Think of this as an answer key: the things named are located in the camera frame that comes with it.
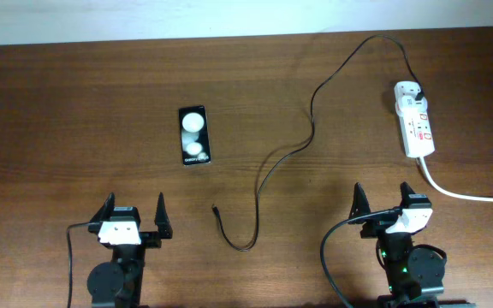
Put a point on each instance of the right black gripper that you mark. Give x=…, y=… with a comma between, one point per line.
x=377, y=223

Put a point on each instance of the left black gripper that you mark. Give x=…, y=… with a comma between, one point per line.
x=153, y=239

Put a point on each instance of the white power strip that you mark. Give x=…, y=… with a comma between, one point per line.
x=416, y=131

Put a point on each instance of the black Galaxy smartphone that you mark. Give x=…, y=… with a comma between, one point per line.
x=195, y=143

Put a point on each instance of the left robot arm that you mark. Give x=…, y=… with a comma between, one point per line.
x=118, y=283

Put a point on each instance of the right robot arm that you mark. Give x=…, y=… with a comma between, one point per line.
x=414, y=272

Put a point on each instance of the white USB charger adapter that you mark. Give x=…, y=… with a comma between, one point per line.
x=408, y=94

